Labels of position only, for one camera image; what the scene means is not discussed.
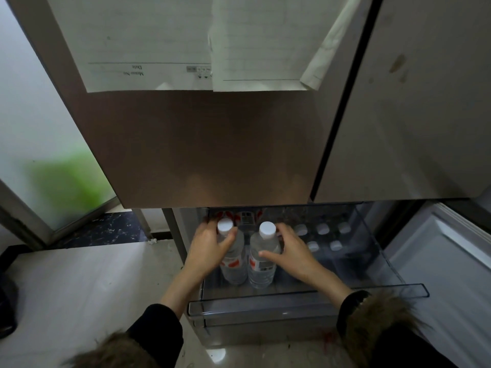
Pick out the clear plastic fridge drawer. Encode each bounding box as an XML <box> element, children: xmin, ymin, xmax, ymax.
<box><xmin>187</xmin><ymin>204</ymin><xmax>431</xmax><ymax>329</ymax></box>

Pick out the black trash bin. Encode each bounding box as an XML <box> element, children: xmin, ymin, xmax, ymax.
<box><xmin>0</xmin><ymin>271</ymin><xmax>20</xmax><ymax>340</ymax></box>

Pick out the white fridge door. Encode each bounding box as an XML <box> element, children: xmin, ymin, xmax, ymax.
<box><xmin>383</xmin><ymin>201</ymin><xmax>491</xmax><ymax>368</ymax></box>

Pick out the person's right forearm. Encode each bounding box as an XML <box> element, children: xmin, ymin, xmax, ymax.
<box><xmin>306</xmin><ymin>266</ymin><xmax>459</xmax><ymax>368</ymax></box>

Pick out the person's left hand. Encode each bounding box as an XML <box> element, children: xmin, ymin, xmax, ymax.
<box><xmin>183</xmin><ymin>220</ymin><xmax>239</xmax><ymax>283</ymax></box>

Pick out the person's right hand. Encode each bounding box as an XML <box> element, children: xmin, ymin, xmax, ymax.
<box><xmin>259</xmin><ymin>222</ymin><xmax>327</xmax><ymax>283</ymax></box>

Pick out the person's left forearm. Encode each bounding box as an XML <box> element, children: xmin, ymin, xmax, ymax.
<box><xmin>63</xmin><ymin>266</ymin><xmax>209</xmax><ymax>368</ymax></box>

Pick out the clear water bottle red label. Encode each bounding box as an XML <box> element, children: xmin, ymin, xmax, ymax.
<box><xmin>247</xmin><ymin>221</ymin><xmax>283</xmax><ymax>290</ymax></box>
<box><xmin>216</xmin><ymin>219</ymin><xmax>249</xmax><ymax>286</ymax></box>

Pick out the green object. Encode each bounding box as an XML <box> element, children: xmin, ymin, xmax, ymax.
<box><xmin>32</xmin><ymin>150</ymin><xmax>113</xmax><ymax>223</ymax></box>

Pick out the brown refrigerator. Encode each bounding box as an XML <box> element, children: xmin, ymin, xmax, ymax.
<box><xmin>11</xmin><ymin>0</ymin><xmax>491</xmax><ymax>368</ymax></box>

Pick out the white lined paper sheet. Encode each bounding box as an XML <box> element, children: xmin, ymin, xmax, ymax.
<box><xmin>46</xmin><ymin>0</ymin><xmax>214</xmax><ymax>94</ymax></box>

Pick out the group of water bottles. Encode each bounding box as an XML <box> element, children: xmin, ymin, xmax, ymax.
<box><xmin>209</xmin><ymin>209</ymin><xmax>354</xmax><ymax>266</ymax></box>

